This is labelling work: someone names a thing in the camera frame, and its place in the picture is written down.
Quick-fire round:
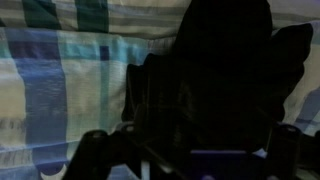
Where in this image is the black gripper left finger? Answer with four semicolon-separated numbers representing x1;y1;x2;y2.
62;130;116;180

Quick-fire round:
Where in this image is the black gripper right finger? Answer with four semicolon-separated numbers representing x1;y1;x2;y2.
266;124;302;180

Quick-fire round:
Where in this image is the black shirt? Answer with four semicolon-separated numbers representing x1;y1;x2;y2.
122;0;314;151

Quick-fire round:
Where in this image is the blue plaid bed sheet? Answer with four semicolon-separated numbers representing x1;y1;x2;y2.
0;0;320;180

